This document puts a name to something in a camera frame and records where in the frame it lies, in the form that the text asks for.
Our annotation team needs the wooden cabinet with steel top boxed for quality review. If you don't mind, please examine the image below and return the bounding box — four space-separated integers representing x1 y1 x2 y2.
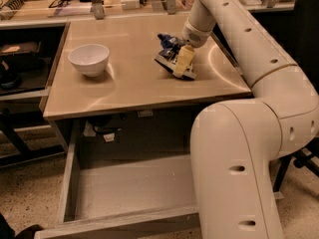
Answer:
43 14 251 148

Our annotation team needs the white ceramic bowl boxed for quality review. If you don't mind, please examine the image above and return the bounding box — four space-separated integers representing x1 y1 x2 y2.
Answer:
68 44 110 77

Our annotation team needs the black office chair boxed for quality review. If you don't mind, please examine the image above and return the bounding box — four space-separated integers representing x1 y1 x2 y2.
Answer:
273 0 319 192

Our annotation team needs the open grey wooden drawer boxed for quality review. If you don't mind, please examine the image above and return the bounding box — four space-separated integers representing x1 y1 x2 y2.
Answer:
34 117 284 239

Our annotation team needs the left dark side shelf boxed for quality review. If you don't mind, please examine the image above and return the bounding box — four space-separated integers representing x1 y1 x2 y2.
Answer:
0 24 67 167

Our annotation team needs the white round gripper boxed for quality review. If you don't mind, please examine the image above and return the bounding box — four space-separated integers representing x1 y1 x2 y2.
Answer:
172 20 211 78

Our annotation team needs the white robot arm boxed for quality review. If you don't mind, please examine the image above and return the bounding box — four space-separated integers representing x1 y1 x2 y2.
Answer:
182 0 319 239

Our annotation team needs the black soldering stand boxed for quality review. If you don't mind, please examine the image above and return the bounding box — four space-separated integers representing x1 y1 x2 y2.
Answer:
0 0 24 20

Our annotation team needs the blue chip bag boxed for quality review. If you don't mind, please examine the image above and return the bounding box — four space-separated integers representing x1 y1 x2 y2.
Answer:
155 34 196 81

